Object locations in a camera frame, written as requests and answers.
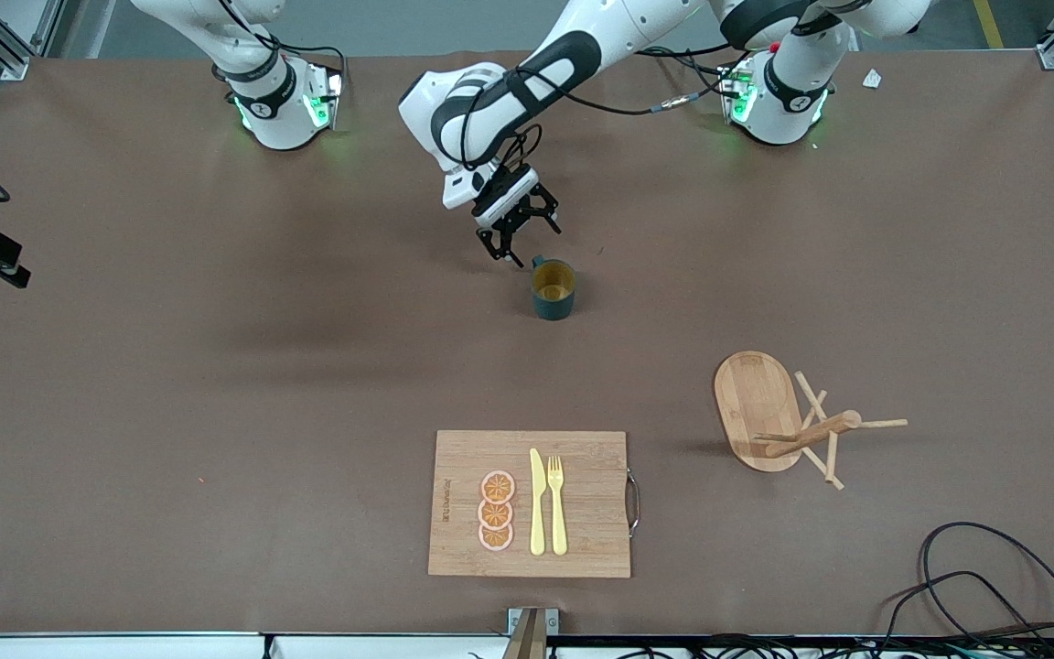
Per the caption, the teal cup yellow inside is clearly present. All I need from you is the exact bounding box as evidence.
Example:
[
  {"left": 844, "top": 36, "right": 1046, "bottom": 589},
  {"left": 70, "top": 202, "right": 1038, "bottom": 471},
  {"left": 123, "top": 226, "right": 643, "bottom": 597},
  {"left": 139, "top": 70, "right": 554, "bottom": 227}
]
[{"left": 531, "top": 255, "right": 577, "bottom": 322}]

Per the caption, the wooden cup rack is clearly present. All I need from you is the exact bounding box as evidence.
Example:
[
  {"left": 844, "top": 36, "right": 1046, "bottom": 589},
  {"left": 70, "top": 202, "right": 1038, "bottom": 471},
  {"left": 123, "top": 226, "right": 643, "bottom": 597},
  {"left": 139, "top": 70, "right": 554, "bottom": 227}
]
[{"left": 714, "top": 351, "right": 909, "bottom": 492}]

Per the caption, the large table cover sheet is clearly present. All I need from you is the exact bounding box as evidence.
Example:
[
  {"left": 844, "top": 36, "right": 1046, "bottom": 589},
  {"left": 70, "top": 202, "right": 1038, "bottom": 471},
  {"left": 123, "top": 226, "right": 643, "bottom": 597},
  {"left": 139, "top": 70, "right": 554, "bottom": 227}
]
[{"left": 0, "top": 46, "right": 1054, "bottom": 638}]

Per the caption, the yellow plastic knife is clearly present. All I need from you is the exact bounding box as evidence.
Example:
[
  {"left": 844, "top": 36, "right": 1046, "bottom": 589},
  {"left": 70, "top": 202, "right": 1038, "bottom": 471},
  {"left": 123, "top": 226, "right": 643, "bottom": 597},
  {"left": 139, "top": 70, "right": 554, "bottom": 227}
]
[{"left": 529, "top": 448, "right": 547, "bottom": 556}]

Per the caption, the yellow plastic fork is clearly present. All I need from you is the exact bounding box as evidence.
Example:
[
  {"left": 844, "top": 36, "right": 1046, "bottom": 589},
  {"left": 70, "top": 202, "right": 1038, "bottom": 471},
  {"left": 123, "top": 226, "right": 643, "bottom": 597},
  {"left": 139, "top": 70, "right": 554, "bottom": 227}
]
[{"left": 547, "top": 455, "right": 569, "bottom": 556}]

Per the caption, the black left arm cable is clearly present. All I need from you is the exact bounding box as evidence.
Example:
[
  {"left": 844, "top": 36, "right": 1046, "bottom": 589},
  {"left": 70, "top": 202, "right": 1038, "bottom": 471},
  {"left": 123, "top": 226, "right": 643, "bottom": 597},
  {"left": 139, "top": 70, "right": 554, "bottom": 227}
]
[{"left": 461, "top": 41, "right": 738, "bottom": 175}]

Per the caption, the bamboo cutting board metal handle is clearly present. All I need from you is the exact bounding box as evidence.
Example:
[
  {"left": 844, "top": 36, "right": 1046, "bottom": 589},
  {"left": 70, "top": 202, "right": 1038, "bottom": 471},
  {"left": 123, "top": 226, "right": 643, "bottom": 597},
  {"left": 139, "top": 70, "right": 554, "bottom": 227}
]
[{"left": 427, "top": 430, "right": 640, "bottom": 579}]

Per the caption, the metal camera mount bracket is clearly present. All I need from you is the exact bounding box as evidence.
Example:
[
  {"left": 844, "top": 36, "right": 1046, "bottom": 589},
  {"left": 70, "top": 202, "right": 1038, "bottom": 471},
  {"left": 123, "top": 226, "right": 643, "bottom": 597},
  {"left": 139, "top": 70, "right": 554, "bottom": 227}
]
[{"left": 501, "top": 607, "right": 560, "bottom": 659}]

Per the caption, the white table edge rail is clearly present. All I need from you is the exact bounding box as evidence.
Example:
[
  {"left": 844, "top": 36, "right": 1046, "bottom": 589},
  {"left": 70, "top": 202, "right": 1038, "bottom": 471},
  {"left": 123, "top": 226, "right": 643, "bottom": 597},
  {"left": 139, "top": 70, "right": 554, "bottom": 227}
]
[{"left": 0, "top": 632, "right": 702, "bottom": 659}]

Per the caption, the black cable bundle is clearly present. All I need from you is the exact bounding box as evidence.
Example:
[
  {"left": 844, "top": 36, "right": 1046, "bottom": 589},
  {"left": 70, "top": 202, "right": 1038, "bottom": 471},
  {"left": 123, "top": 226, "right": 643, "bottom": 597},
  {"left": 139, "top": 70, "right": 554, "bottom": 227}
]
[{"left": 553, "top": 632, "right": 1054, "bottom": 659}]

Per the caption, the black looped floor cable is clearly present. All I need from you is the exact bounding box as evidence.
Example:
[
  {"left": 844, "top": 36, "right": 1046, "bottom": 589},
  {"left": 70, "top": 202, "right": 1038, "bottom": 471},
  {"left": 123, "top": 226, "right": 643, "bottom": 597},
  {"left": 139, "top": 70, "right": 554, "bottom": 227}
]
[
  {"left": 882, "top": 571, "right": 1045, "bottom": 659},
  {"left": 919, "top": 522, "right": 1054, "bottom": 646}
]

